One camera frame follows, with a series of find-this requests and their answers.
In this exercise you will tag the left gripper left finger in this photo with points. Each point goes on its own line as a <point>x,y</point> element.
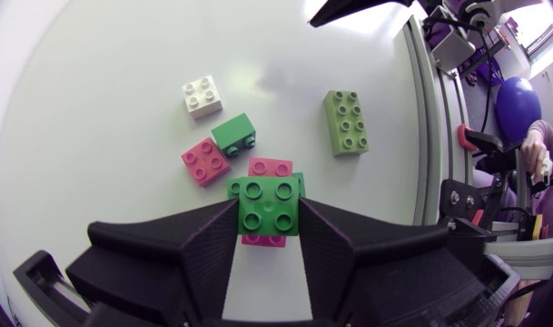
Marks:
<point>167,263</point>

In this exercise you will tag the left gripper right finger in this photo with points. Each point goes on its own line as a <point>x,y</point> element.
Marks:
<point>371,268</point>

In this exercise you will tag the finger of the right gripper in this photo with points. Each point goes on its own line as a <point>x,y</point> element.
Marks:
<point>353,8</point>

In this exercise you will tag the small pink toy brick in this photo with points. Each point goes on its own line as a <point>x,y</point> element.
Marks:
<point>205,161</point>

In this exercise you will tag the large light green toy brick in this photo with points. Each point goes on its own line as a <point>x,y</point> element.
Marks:
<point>346,122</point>

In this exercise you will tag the large pink toy brick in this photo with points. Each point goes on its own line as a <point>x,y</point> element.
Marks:
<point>270,166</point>

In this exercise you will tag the small dark green toy brick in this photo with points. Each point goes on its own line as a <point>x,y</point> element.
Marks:
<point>233,131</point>

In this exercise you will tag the small white toy brick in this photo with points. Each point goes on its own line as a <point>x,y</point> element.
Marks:
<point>202,96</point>

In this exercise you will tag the person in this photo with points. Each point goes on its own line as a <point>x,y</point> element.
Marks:
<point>550,204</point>

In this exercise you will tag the large blue exercise ball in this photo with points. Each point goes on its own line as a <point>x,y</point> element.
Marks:
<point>517,109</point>

